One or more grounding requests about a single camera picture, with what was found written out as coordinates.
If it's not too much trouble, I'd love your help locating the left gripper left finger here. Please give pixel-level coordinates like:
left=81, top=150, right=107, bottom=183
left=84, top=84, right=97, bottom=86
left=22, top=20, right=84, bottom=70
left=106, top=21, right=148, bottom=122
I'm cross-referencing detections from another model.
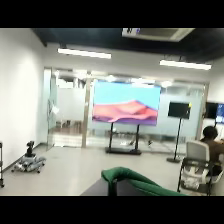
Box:
left=80, top=178, right=110, bottom=197

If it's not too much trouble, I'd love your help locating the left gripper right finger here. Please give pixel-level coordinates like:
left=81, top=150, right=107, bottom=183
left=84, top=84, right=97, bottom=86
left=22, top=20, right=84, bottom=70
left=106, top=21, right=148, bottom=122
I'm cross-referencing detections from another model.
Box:
left=116, top=180, right=148, bottom=197

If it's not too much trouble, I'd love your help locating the green garment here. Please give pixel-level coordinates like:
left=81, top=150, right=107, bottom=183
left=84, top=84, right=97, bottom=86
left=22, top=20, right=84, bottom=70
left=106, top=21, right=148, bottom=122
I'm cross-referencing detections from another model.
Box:
left=100, top=166, right=188, bottom=197

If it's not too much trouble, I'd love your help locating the small wheeled floor robot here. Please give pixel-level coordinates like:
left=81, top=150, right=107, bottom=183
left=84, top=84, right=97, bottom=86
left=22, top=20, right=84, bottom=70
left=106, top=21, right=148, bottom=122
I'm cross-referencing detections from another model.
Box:
left=11, top=140, right=47, bottom=175

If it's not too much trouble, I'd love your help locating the white office chair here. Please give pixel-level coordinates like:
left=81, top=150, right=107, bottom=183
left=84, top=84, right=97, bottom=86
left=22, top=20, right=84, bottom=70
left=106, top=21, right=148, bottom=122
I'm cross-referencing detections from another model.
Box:
left=176, top=140, right=224, bottom=196

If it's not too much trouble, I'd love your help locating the large display on black stand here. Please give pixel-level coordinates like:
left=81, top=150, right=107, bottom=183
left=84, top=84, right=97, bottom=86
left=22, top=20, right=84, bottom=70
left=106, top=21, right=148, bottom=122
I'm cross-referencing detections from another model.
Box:
left=91, top=80, right=162, bottom=156

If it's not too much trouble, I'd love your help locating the small black monitor on stand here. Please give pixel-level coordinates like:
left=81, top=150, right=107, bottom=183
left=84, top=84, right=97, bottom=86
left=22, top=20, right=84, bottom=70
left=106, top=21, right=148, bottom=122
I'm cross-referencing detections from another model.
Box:
left=166, top=101, right=193, bottom=164

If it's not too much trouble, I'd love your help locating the person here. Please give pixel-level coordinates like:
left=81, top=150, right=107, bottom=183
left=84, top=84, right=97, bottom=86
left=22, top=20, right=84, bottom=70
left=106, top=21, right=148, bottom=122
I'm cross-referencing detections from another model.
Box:
left=200, top=125, right=224, bottom=178

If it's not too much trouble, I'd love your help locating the black metal rack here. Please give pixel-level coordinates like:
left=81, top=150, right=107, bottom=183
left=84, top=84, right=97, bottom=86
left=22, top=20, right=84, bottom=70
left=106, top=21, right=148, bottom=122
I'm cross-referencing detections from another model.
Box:
left=0, top=141, right=6, bottom=189

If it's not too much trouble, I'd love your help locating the long ceiling lamp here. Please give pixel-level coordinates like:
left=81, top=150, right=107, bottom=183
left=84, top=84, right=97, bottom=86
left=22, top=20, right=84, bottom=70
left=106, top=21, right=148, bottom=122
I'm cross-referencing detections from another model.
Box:
left=158, top=58, right=213, bottom=72
left=56, top=47, right=113, bottom=61

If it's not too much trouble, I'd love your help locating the ceiling air conditioner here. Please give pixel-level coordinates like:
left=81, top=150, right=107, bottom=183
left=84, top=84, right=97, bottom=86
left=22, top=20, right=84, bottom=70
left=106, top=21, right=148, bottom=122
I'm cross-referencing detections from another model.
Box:
left=121, top=27, right=196, bottom=43

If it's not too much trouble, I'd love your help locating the wall monitor with blue picture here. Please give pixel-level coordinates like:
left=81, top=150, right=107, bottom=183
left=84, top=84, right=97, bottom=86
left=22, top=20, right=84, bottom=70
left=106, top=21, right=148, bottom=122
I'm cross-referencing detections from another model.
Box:
left=204, top=101, right=224, bottom=126

